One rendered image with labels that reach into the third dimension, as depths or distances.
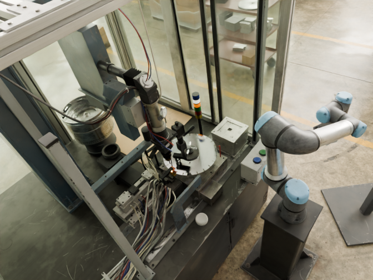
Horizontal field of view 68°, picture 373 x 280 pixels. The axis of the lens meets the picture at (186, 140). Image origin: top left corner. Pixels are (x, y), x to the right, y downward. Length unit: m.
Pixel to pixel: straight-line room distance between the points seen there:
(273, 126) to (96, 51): 0.86
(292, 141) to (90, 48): 0.96
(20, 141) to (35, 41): 1.06
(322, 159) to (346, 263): 0.97
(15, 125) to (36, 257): 0.78
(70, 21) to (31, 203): 1.69
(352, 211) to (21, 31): 2.52
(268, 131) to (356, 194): 1.68
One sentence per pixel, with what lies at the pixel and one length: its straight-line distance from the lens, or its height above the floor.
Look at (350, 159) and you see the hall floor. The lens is 3.03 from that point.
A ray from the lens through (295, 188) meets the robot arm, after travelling 1.50.
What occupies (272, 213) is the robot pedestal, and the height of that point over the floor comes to 0.75.
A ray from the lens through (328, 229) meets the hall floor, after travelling 2.56.
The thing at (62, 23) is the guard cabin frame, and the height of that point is 2.02.
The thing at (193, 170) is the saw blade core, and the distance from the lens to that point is 1.59.
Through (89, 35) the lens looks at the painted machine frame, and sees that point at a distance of 1.37.
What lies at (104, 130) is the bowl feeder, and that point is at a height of 0.96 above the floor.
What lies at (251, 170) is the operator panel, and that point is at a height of 0.87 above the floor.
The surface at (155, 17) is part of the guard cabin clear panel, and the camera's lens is 1.99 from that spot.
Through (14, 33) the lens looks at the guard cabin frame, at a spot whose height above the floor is 2.04.
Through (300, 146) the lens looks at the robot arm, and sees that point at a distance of 1.17.
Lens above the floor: 2.20
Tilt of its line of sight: 46 degrees down
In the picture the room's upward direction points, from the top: 12 degrees counter-clockwise
